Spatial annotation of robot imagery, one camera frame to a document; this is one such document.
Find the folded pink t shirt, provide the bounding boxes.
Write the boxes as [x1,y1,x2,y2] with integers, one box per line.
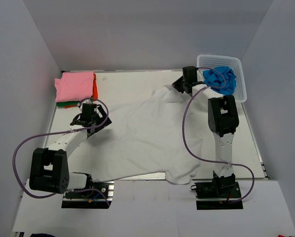
[54,71,94,103]

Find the blue t shirt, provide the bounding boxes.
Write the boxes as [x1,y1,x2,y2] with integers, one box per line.
[202,66,237,95]

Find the white t shirt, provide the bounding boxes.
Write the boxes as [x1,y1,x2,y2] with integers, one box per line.
[90,86,202,185]

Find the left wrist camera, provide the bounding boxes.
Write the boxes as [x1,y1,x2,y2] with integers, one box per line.
[80,98,92,104]

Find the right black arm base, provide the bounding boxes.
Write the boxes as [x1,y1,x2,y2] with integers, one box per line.
[190,182,243,210]

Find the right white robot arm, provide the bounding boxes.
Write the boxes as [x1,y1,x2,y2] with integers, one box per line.
[172,66,239,197]

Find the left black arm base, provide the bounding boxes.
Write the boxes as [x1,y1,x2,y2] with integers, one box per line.
[61,181,114,209]

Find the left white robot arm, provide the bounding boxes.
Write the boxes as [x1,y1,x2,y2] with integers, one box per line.
[29,102,111,197]

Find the folded green t shirt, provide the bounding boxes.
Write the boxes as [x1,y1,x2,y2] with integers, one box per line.
[56,101,79,108]

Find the white plastic basket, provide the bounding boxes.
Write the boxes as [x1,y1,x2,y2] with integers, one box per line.
[197,54,247,103]

